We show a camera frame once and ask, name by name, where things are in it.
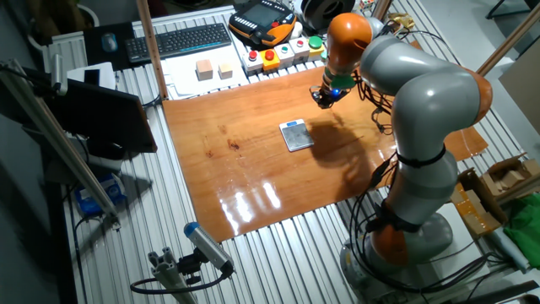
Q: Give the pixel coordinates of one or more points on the green wrist adapter plate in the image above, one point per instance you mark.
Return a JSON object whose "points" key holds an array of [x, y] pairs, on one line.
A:
{"points": [[343, 82]]}

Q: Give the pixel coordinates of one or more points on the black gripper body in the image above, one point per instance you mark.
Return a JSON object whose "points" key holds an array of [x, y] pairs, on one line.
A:
{"points": [[333, 95]]}

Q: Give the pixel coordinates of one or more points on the black mouse pad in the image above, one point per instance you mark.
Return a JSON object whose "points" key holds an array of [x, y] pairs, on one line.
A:
{"points": [[90, 46]]}

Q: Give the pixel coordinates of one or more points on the yellow box big green button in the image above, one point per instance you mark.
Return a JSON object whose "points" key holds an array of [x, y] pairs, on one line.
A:
{"points": [[315, 45]]}

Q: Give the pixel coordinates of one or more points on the short aluminium profile stand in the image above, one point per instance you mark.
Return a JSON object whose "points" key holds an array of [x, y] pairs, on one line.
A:
{"points": [[169, 274]]}

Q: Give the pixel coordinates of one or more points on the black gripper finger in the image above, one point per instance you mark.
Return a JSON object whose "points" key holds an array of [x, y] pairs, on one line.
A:
{"points": [[316, 95], [328, 105]]}

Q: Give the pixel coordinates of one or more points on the gold foil wrapper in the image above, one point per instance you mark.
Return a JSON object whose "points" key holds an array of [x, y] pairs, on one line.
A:
{"points": [[401, 20]]}

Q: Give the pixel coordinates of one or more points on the thin wooden pole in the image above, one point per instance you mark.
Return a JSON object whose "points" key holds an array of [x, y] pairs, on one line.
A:
{"points": [[381, 8]]}

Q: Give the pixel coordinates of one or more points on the taped cardboard box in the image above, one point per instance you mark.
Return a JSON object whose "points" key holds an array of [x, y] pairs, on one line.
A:
{"points": [[481, 211]]}

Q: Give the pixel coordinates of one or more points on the black computer keyboard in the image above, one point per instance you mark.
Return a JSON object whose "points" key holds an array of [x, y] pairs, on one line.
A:
{"points": [[177, 42]]}

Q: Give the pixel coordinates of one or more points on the black orange teach pendant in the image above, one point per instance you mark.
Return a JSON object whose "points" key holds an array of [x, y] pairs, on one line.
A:
{"points": [[261, 17]]}

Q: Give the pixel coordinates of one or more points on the black flat bar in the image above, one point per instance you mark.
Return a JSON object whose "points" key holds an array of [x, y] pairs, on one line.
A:
{"points": [[498, 293]]}

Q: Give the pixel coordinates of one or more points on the glossy wooden board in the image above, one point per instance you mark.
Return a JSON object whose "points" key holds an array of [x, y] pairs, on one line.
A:
{"points": [[253, 177]]}

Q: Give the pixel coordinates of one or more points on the black flat monitor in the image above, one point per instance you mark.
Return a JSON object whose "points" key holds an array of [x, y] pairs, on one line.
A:
{"points": [[105, 118]]}

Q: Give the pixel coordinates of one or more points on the white box green button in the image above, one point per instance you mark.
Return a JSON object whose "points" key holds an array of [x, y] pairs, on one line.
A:
{"points": [[284, 55]]}

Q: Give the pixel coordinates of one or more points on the black camera ball mount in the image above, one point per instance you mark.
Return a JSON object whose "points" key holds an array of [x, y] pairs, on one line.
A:
{"points": [[190, 266]]}

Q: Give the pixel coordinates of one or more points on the blue plastic package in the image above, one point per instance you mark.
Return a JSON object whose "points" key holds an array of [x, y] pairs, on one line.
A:
{"points": [[99, 196]]}

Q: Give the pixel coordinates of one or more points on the small teal push button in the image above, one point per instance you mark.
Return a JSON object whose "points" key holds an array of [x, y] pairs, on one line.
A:
{"points": [[324, 55]]}

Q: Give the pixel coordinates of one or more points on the slanted wooden frame post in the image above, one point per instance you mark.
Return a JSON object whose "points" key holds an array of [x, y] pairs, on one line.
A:
{"points": [[508, 40]]}

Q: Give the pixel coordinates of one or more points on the large wooden block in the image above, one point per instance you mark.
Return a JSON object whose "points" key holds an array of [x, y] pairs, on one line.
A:
{"points": [[204, 69]]}

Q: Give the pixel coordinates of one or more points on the colourful puzzle cube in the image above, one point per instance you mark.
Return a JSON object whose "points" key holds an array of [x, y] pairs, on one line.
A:
{"points": [[367, 4]]}

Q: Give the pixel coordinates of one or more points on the green cloth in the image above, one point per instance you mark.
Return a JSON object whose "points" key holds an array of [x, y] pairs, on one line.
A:
{"points": [[527, 236]]}

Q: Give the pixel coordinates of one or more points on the white rolled sheet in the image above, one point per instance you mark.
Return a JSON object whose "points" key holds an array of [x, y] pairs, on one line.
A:
{"points": [[508, 249]]}

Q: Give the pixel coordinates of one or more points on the white flat panel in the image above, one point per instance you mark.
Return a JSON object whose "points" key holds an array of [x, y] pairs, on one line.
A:
{"points": [[462, 236]]}

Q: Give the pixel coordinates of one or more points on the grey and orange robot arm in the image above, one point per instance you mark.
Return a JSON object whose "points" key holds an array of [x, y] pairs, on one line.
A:
{"points": [[422, 97]]}

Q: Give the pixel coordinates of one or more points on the silver digital pocket scale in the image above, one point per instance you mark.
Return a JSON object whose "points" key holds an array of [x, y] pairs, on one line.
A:
{"points": [[297, 137]]}

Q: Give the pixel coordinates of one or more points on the white round pot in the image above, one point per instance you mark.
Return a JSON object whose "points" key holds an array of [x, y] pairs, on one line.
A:
{"points": [[95, 14]]}

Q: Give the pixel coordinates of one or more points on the white box device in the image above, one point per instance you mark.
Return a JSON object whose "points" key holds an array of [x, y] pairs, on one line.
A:
{"points": [[105, 74]]}

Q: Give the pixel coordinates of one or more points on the white box red button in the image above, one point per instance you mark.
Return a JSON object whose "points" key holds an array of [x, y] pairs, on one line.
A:
{"points": [[252, 63], [299, 48]]}

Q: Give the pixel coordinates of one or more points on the medium wooden block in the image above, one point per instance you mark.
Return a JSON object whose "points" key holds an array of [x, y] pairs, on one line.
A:
{"points": [[225, 71]]}

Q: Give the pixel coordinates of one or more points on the yellow box red button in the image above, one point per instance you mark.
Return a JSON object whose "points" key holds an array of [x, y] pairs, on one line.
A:
{"points": [[270, 61]]}

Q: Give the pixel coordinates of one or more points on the brown cardboard panel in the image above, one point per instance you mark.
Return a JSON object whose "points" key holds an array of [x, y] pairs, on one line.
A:
{"points": [[523, 93]]}

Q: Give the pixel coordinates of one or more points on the silver camera with blue end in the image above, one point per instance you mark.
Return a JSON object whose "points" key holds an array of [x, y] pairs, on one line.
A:
{"points": [[208, 247]]}

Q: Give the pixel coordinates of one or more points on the white paper sheets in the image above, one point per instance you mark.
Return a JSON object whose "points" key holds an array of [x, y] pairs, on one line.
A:
{"points": [[185, 84]]}

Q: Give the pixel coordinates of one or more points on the black filament spool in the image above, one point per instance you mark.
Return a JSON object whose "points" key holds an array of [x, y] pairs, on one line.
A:
{"points": [[329, 12]]}

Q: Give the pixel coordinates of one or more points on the open cardboard box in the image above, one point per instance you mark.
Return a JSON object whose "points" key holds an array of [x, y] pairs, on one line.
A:
{"points": [[510, 177]]}

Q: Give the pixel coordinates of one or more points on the long aluminium frame bar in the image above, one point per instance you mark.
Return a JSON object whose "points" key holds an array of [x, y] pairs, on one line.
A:
{"points": [[63, 148]]}

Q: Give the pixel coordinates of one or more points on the slim silver camera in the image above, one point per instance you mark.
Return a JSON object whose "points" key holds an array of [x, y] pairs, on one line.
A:
{"points": [[58, 74]]}

